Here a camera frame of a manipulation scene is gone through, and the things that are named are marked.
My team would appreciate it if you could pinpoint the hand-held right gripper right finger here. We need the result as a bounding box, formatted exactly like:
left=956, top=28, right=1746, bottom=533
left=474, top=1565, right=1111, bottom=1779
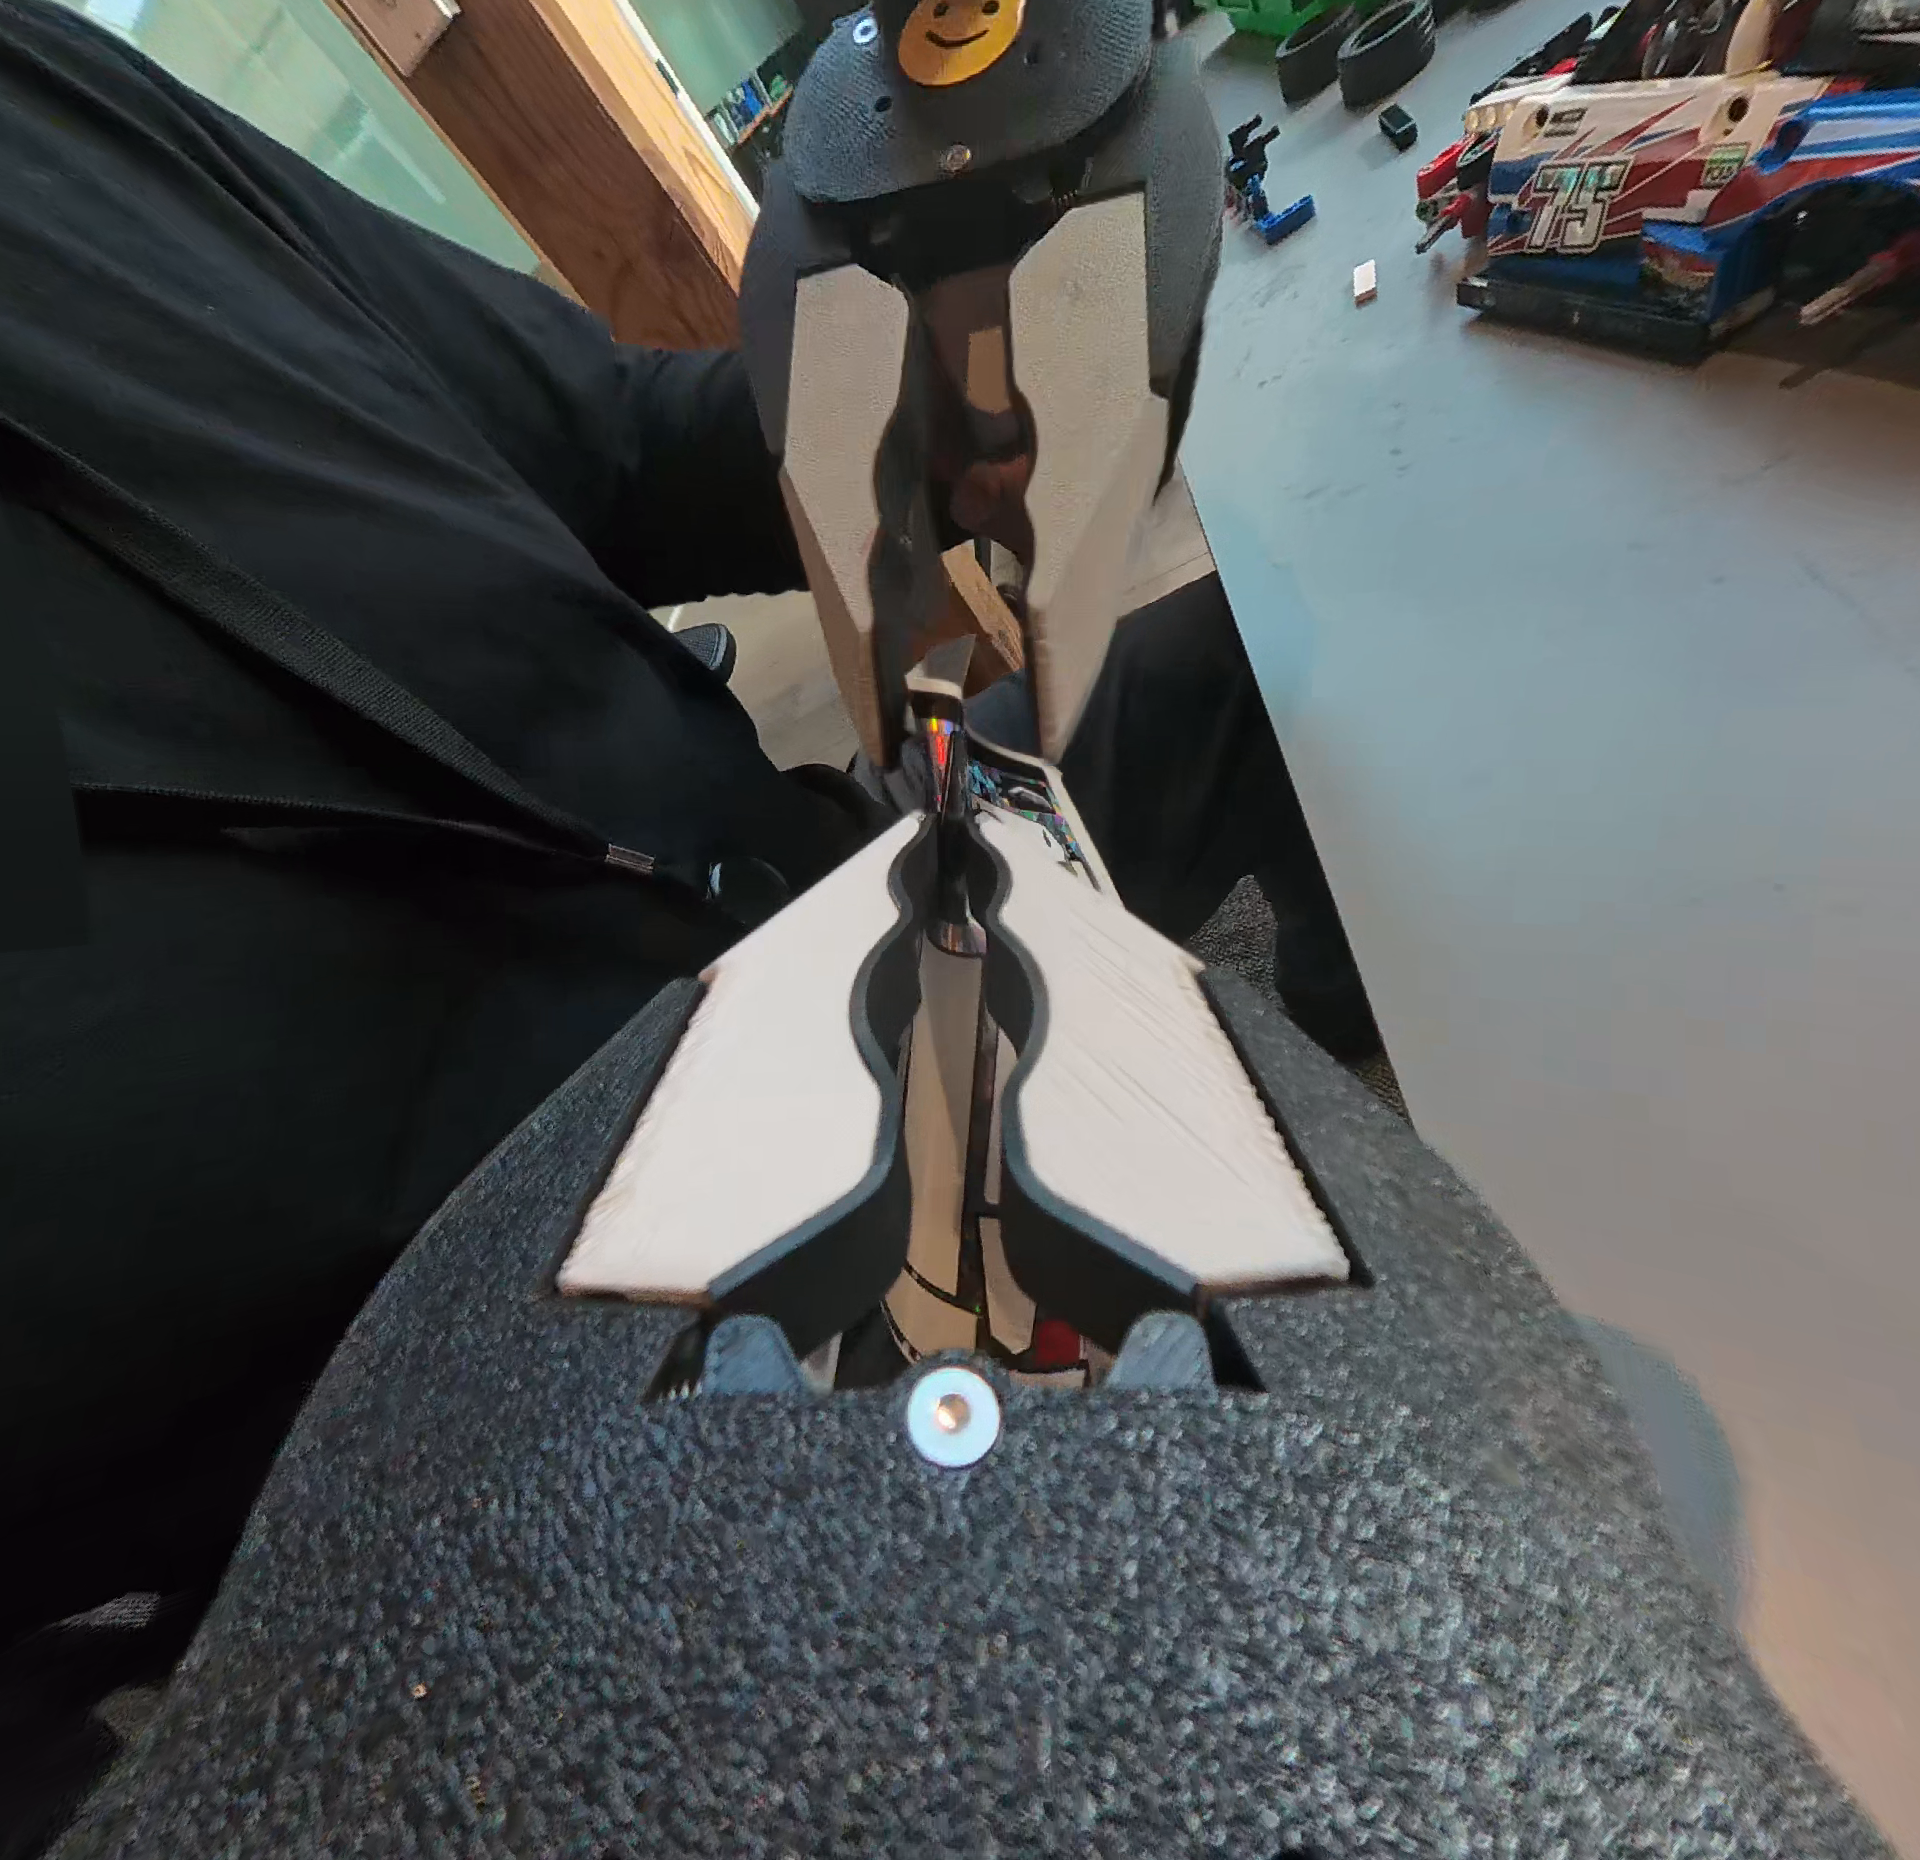
left=966, top=812, right=1357, bottom=1308

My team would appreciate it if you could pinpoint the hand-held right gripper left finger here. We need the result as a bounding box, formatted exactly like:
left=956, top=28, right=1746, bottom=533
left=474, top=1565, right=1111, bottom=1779
left=556, top=807, right=948, bottom=1308

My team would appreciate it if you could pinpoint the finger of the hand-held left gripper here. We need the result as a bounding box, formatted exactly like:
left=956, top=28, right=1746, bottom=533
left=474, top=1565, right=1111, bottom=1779
left=1010, top=190, right=1157, bottom=763
left=781, top=258, right=921, bottom=763

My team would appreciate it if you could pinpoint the holographic sticker sheet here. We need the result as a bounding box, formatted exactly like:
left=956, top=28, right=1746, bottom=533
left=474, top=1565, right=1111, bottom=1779
left=850, top=659, right=1120, bottom=1388

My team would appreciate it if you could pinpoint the black beam brick assembly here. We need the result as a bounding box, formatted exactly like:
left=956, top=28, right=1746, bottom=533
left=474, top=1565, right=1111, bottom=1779
left=1223, top=111, right=1320, bottom=246

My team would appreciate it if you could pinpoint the person's left forearm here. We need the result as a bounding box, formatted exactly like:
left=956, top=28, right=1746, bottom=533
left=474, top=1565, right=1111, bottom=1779
left=556, top=321, right=804, bottom=606

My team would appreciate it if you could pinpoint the person's left hand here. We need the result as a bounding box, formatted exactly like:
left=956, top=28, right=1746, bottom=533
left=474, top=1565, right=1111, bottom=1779
left=936, top=402, right=1045, bottom=545

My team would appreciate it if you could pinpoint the wooden box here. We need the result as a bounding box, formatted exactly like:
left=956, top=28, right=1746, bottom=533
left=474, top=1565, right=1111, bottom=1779
left=284, top=0, right=760, bottom=348

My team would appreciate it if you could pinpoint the person's black-clothed body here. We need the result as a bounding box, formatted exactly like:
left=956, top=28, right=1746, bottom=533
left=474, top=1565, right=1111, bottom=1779
left=0, top=0, right=1383, bottom=1860

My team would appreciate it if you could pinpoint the toy brick race car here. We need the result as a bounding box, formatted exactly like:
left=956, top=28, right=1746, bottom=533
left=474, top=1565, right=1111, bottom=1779
left=1415, top=0, right=1920, bottom=366

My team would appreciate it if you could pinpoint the black lanyard with metal clip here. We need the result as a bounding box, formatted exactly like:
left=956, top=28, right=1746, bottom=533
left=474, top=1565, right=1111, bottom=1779
left=0, top=416, right=793, bottom=920

